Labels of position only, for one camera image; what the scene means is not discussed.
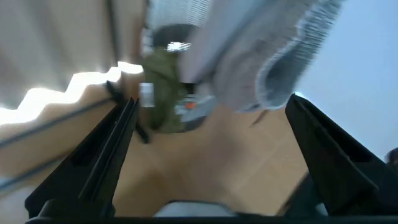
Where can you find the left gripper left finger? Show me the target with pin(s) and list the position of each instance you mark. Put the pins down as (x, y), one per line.
(56, 193)

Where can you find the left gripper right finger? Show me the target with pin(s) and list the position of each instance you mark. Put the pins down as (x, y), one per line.
(342, 174)

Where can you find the pale grey shorts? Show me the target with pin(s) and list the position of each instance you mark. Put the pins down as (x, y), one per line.
(236, 62)

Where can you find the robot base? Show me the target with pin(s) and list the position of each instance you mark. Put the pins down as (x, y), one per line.
(192, 210)

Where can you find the black clothes rack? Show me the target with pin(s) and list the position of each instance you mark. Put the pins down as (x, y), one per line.
(62, 119)

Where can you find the white laundry basket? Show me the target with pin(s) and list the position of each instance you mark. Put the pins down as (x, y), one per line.
(177, 12)

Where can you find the green garment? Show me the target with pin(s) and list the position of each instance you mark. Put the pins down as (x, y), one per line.
(161, 81)

